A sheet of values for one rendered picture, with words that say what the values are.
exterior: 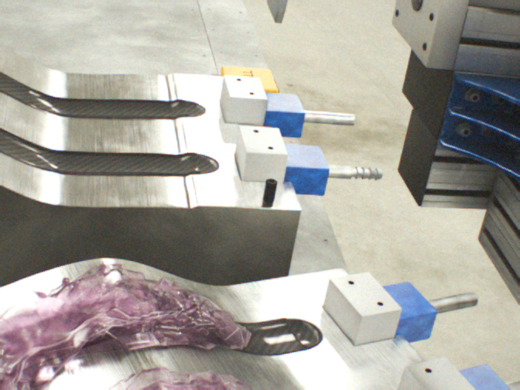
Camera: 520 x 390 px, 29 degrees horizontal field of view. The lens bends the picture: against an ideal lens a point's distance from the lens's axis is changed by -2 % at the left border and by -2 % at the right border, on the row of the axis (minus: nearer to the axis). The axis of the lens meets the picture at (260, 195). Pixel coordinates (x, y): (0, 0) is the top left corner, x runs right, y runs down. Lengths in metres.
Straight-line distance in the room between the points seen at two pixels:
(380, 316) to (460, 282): 1.75
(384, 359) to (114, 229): 0.24
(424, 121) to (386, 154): 1.78
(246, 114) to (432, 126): 0.31
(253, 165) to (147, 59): 0.47
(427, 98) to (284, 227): 0.42
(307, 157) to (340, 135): 2.17
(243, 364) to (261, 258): 0.18
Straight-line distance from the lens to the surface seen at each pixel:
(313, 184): 0.89
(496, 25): 1.16
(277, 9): 0.91
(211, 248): 0.85
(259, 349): 0.75
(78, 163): 0.89
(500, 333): 2.37
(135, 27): 1.41
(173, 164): 0.90
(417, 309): 0.79
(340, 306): 0.77
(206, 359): 0.67
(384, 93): 3.42
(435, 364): 0.72
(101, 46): 1.34
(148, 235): 0.84
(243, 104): 0.96
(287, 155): 0.87
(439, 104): 1.19
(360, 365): 0.75
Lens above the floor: 1.31
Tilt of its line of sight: 29 degrees down
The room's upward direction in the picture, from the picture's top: 10 degrees clockwise
